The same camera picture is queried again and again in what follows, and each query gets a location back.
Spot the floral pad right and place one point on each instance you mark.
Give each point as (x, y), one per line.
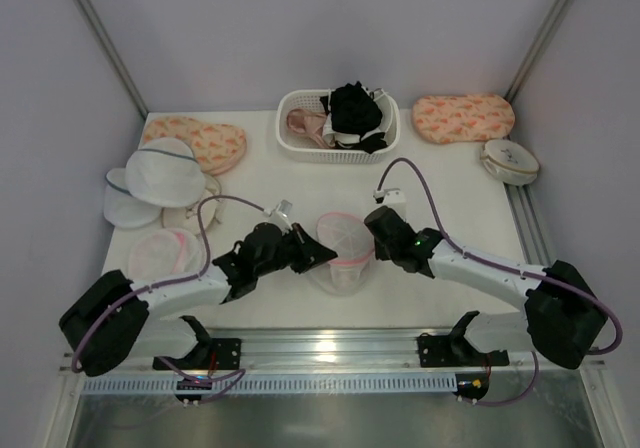
(450, 119)

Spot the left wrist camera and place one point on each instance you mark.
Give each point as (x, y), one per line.
(279, 215)

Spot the black bra in basket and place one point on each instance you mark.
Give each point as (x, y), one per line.
(354, 119)

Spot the floral pad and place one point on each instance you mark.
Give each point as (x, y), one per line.
(216, 147)
(450, 119)

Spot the left frame post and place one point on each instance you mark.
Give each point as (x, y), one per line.
(108, 48)

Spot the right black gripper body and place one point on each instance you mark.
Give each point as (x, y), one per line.
(382, 225)

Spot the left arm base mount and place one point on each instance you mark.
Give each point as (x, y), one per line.
(216, 354)

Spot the blue-trimmed mesh bag top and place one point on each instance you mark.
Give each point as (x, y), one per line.
(165, 173)

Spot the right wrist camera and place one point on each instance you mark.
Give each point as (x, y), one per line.
(392, 198)

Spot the white plastic basket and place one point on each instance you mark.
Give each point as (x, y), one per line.
(301, 149)

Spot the right frame post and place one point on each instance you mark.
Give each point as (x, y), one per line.
(544, 35)

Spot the floral pad left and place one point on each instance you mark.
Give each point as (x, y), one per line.
(216, 147)

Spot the beige laundry bag left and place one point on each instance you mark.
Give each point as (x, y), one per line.
(186, 218)

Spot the blue-trimmed mesh bag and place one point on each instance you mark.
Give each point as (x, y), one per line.
(120, 208)
(165, 173)

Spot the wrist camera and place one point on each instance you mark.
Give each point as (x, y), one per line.
(392, 198)
(279, 215)

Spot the pink-trimmed mesh laundry bag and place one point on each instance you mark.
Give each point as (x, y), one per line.
(347, 235)

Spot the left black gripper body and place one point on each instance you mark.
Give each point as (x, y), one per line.
(296, 247)

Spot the frame post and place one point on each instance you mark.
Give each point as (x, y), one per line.
(108, 48)
(544, 35)

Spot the white slotted cable duct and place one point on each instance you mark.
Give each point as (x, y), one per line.
(276, 384)

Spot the pink bra in basket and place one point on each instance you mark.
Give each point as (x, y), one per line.
(308, 124)

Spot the blue-trimmed mesh bag lower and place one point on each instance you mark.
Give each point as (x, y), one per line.
(120, 208)

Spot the pink-trimmed flat mesh bag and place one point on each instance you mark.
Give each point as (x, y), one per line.
(163, 253)

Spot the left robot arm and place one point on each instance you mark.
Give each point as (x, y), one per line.
(118, 318)

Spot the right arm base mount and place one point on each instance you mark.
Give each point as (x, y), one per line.
(447, 351)

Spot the beige-trimmed laundry bag right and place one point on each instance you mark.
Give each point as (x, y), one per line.
(509, 162)

